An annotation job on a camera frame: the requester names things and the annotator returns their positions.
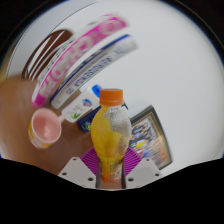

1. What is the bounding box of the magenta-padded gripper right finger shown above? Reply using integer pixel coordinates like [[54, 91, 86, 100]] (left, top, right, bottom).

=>
[[122, 146, 164, 190]]

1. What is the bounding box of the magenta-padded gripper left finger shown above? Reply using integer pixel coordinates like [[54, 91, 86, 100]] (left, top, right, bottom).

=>
[[57, 147, 101, 190]]

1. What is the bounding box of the orange juice bottle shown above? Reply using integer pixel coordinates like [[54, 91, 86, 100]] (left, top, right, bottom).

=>
[[90, 88, 133, 184]]

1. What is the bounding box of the framed group photo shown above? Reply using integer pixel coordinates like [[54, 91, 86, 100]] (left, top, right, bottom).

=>
[[128, 105, 173, 170]]

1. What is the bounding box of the pink mug with yellow print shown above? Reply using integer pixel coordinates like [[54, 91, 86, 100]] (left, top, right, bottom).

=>
[[28, 107, 65, 150]]

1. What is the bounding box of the white body wash bottle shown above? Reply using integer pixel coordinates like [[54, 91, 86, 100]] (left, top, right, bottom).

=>
[[60, 84, 103, 124]]

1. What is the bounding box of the white and blue shuttlecock tube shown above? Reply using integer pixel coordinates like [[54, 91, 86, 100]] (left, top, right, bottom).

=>
[[49, 34, 138, 110]]

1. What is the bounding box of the pink shuttlecock tube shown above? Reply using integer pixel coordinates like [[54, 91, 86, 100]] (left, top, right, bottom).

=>
[[30, 14, 129, 109]]

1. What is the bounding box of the dark wooden chair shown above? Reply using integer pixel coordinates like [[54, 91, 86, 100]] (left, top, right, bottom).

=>
[[21, 29, 74, 81]]

